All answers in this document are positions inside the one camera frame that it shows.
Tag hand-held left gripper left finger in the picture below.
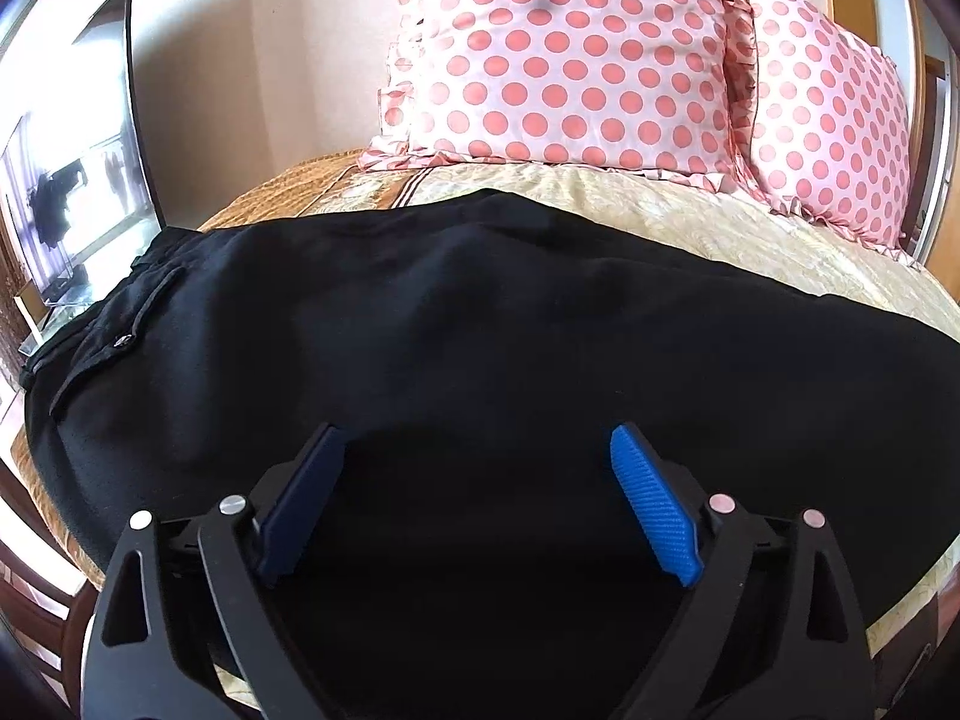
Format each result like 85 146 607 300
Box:
81 422 347 720

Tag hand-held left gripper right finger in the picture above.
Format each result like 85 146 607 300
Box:
609 422 880 720

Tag black pants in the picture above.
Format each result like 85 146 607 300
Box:
21 187 960 720

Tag beige patterned bedspread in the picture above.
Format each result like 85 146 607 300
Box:
7 151 960 720

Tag mirror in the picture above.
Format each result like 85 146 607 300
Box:
0 0 167 331

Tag small pink polka dot pillow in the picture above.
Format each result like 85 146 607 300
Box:
739 0 920 267

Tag large pink polka dot pillow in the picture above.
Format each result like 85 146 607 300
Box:
357 0 760 192

